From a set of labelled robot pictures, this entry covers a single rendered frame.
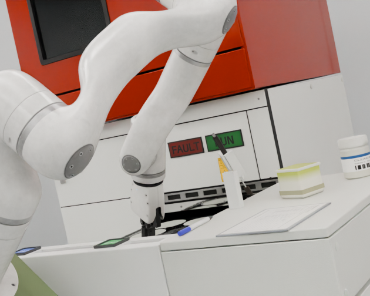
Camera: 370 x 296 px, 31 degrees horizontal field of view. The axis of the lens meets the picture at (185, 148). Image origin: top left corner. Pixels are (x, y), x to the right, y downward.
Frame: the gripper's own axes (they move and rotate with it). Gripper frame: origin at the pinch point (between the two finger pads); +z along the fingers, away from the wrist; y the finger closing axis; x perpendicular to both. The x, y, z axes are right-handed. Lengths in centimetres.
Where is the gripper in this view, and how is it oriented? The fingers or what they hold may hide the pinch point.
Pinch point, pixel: (148, 232)
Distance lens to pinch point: 174.2
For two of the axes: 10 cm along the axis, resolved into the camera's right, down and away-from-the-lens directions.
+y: 5.4, 3.6, -7.6
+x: 8.4, -2.1, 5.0
